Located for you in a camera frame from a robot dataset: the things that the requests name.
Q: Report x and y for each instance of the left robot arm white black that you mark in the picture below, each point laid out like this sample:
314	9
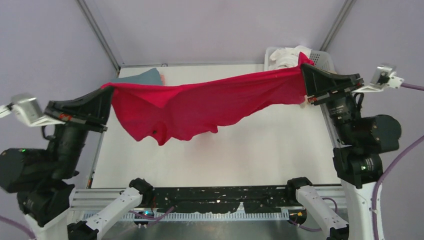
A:
38	176

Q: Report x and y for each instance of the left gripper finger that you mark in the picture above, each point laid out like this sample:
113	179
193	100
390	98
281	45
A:
95	114
97	102

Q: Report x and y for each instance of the aluminium frame rail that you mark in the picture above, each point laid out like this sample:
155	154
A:
90	201

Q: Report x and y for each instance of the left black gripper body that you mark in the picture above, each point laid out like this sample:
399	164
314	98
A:
76	118

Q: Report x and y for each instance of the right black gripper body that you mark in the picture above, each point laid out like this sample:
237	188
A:
336	91

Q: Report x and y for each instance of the red t shirt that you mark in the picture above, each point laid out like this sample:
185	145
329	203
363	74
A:
184	111

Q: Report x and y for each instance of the white plastic laundry basket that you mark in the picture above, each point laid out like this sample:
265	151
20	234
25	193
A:
321	59

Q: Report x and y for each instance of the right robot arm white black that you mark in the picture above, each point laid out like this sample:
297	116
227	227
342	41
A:
357	160

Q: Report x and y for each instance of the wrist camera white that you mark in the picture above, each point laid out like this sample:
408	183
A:
384	77
27	110

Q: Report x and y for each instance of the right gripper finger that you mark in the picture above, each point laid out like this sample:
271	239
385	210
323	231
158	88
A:
317	91
317	78

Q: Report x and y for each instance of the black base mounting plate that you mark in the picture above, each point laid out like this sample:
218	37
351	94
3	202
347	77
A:
219	199

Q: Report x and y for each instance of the folded blue-grey t shirt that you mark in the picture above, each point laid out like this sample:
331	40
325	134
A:
150	77

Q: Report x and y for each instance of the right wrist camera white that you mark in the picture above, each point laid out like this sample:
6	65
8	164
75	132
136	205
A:
384	77

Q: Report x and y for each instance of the beige t shirt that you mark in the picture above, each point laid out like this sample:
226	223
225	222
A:
304	104

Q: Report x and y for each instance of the white t shirt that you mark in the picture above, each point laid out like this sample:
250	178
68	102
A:
287	57

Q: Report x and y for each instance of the folded pink t shirt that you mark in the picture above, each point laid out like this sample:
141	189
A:
162	77

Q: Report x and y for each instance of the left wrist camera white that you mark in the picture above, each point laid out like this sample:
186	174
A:
27	110

